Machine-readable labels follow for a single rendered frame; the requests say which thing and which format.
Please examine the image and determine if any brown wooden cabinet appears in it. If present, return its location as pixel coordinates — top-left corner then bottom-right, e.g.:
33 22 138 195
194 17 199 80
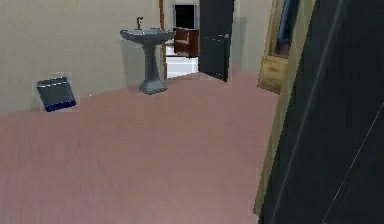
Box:
172 27 200 59

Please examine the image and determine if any dark window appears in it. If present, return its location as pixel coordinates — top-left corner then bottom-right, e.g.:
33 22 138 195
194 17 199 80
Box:
173 3 198 30

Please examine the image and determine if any grey pedestal sink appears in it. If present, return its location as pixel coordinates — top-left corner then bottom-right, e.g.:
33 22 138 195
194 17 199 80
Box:
119 27 176 95

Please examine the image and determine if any black room door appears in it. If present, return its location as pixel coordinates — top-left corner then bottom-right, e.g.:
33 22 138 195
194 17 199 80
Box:
197 0 236 83

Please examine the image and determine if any black-door wooden wardrobe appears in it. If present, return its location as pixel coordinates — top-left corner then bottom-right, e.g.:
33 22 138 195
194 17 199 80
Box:
253 0 384 224

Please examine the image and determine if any light wood open wardrobe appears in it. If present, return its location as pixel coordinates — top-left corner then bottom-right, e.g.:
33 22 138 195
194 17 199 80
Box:
257 0 303 96

